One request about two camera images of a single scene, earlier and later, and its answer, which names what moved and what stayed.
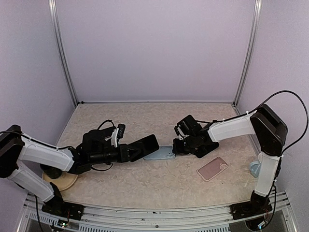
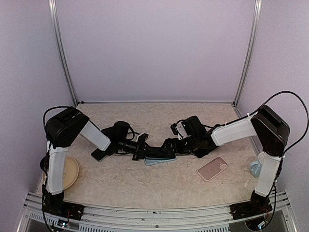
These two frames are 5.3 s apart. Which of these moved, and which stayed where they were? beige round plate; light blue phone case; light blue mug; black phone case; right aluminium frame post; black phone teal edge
Moved: light blue phone case; black phone teal edge
Stayed: light blue mug; right aluminium frame post; beige round plate; black phone case
